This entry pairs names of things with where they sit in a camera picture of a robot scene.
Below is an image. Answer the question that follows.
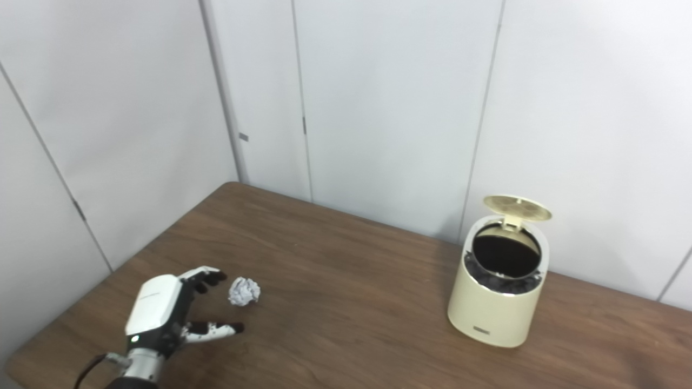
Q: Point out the round cream bin lid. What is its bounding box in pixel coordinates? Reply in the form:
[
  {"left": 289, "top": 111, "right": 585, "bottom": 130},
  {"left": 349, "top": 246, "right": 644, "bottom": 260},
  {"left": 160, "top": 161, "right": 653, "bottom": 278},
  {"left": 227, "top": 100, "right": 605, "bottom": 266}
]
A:
[{"left": 483, "top": 195, "right": 553, "bottom": 230}]

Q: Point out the white paper ball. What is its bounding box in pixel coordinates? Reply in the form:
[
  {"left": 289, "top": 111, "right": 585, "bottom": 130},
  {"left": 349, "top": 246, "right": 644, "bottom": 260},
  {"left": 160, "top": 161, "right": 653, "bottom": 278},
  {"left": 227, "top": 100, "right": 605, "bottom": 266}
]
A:
[{"left": 228, "top": 277, "right": 261, "bottom": 307}]

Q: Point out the black bin liner bag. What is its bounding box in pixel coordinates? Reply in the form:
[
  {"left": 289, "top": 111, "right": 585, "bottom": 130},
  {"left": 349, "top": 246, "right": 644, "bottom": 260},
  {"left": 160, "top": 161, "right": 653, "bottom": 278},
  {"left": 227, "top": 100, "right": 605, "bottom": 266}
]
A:
[{"left": 465, "top": 254, "right": 544, "bottom": 295}]

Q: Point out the gray wall corner post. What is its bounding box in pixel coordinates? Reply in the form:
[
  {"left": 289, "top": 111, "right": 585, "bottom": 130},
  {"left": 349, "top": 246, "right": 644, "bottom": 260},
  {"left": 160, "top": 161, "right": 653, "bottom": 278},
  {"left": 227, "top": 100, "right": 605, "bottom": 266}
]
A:
[{"left": 199, "top": 0, "right": 250, "bottom": 184}]

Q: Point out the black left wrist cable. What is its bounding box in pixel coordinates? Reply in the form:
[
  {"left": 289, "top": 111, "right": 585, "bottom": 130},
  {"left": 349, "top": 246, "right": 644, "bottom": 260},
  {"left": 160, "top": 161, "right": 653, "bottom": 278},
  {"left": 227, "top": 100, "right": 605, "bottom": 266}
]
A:
[{"left": 73, "top": 353, "right": 130, "bottom": 389}]

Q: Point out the cream-colored desktop trash bin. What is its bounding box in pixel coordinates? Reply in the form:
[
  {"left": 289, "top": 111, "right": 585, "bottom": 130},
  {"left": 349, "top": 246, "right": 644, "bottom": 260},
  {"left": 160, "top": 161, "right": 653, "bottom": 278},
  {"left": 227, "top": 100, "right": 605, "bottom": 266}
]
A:
[{"left": 447, "top": 195, "right": 553, "bottom": 348}]

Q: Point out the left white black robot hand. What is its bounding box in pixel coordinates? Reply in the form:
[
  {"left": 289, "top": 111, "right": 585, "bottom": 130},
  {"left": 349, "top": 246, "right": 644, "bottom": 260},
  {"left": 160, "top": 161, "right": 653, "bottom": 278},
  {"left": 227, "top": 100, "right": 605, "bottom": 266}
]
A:
[{"left": 125, "top": 266, "right": 245, "bottom": 360}]

